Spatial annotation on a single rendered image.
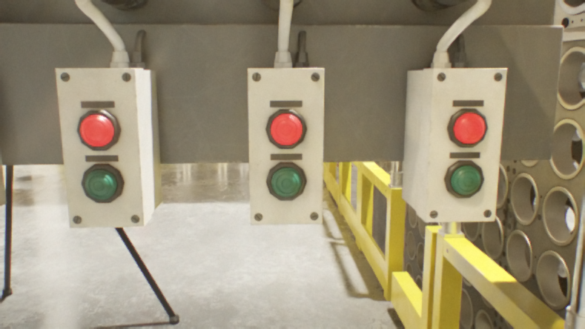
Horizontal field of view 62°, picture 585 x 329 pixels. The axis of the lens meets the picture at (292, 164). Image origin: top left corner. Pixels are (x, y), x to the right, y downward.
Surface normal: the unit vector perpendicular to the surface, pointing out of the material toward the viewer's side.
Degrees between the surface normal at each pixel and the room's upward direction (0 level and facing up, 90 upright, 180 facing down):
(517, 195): 82
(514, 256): 67
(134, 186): 90
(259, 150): 90
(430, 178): 90
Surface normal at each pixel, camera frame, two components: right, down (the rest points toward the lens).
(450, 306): 0.05, 0.18
